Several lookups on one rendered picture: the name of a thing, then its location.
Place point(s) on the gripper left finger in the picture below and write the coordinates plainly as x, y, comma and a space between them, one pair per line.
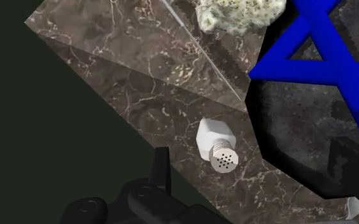
148, 201

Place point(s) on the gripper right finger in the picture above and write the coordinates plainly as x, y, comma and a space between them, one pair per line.
356, 173

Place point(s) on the white rounded object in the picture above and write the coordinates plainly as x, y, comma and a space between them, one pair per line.
354, 208

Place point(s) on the black shallow pan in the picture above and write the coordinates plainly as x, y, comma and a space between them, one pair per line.
294, 124

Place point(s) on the white salt shaker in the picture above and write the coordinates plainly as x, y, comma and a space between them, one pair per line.
212, 136

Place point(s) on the blue crossed bar frame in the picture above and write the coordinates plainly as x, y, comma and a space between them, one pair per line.
331, 66

